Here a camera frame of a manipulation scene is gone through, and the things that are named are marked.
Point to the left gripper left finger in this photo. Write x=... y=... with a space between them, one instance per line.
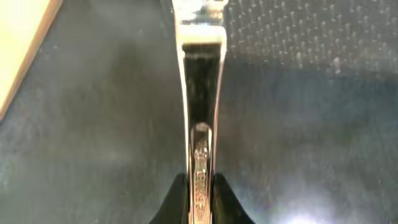
x=178 y=205

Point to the black pegboard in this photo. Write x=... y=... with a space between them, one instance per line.
x=311 y=31

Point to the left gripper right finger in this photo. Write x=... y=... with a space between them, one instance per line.
x=222 y=205

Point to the wrench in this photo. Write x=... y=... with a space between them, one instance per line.
x=201 y=155

